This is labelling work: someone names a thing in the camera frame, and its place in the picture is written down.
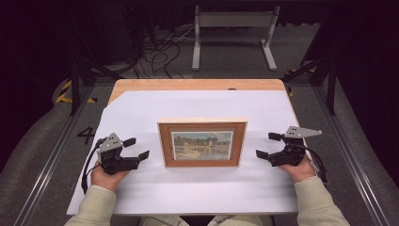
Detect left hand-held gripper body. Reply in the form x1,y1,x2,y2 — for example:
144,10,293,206
97,132,141,176

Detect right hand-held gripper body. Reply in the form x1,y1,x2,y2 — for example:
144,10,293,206
271,125,323,168

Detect wooden picture frame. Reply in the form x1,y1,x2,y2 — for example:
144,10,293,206
157,117,248,169

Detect person's right hand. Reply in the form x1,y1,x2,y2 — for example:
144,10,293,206
279,155,317,185

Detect person's left hand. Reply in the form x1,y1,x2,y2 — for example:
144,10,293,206
90,163,131,192

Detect large white paper sheet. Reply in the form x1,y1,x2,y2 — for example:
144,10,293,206
66,89,304,217

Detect person's left leg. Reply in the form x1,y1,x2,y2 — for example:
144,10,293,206
137,216,189,226

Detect person's leg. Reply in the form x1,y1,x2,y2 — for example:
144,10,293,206
206,215,274,226
137,216,189,226

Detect person's right leg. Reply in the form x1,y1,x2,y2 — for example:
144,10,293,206
206,215,274,226

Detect black metal stand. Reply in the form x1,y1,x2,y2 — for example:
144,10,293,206
280,6,342,117
64,6,126,117

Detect white metal stand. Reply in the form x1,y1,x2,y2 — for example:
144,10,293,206
191,5,281,72

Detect left hand-held gripper black cable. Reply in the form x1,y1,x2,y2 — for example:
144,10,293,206
80,137,106,194

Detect hand-held gripper black cable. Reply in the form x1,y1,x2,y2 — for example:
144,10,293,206
299,143,329,185
80,137,106,194

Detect right hand-held gripper black cable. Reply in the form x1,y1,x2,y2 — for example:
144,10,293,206
299,143,329,185

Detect aluminium floor rail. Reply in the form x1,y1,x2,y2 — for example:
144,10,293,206
313,86,393,226
12,86,95,226

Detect tangle of black floor cables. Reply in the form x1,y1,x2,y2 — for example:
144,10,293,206
131,26,201,79

